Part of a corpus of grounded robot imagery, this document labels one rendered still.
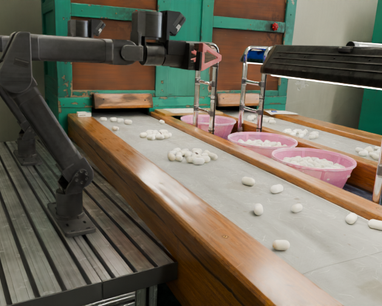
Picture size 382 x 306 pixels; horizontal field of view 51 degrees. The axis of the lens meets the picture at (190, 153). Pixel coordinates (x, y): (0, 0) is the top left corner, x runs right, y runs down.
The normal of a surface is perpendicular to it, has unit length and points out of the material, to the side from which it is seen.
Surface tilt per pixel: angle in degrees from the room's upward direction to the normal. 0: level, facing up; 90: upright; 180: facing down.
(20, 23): 90
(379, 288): 0
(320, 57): 58
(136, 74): 90
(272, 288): 0
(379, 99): 90
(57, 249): 0
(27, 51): 90
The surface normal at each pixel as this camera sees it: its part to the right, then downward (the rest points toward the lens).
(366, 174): -0.90, 0.07
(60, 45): 0.54, 0.18
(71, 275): 0.05, -0.97
